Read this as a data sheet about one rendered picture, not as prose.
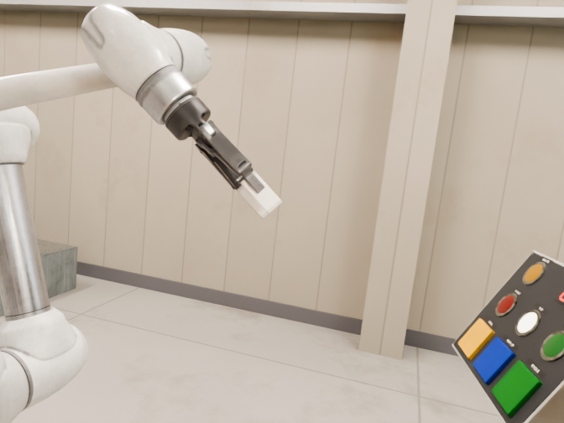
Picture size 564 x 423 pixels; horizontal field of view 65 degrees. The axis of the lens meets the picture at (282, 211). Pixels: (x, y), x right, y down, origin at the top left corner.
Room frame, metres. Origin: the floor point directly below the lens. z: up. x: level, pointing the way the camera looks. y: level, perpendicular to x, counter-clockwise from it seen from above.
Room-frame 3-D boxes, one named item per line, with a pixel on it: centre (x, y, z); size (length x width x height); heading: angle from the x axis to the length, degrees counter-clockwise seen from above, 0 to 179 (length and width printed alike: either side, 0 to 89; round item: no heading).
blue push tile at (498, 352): (0.80, -0.43, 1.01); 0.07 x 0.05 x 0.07; 175
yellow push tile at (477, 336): (0.90, -0.44, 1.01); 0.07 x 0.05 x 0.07; 175
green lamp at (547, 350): (0.70, -0.47, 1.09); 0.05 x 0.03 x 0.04; 150
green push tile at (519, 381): (0.70, -0.42, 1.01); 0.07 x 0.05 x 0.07; 175
